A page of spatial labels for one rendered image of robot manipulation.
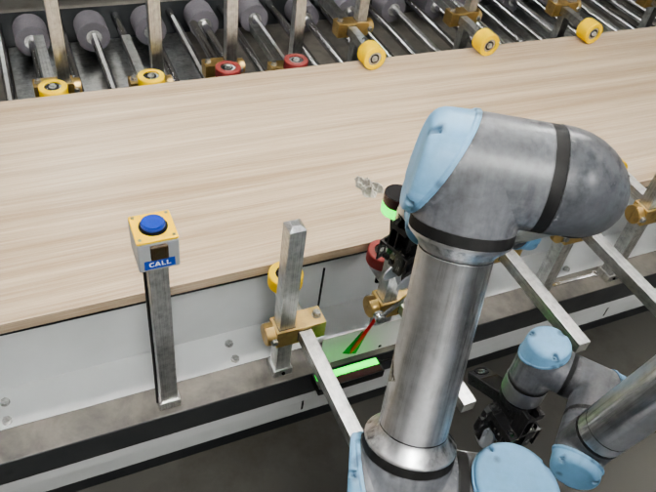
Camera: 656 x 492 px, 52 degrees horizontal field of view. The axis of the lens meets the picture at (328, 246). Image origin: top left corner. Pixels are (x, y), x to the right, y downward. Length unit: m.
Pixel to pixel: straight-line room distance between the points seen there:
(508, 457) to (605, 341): 2.06
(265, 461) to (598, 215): 1.71
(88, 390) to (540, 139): 1.26
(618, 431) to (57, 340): 1.16
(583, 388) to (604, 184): 0.52
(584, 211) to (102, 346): 1.23
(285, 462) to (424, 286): 1.59
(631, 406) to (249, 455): 1.51
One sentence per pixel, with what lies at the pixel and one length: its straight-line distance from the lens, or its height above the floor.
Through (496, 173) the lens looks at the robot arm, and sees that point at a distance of 0.68.
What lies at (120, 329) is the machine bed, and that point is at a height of 0.73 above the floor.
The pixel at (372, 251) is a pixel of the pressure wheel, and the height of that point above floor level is 0.91.
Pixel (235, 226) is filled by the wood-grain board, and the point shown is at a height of 0.90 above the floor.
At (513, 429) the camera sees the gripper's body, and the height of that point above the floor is 0.97.
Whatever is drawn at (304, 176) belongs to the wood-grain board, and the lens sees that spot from 1.79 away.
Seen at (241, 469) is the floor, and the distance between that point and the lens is 2.26.
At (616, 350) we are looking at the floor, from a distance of 2.92.
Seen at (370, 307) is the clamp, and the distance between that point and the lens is 1.54.
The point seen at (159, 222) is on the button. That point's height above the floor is 1.23.
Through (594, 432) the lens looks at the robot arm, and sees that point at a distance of 1.05.
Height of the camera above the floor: 2.01
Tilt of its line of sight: 44 degrees down
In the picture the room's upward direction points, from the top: 9 degrees clockwise
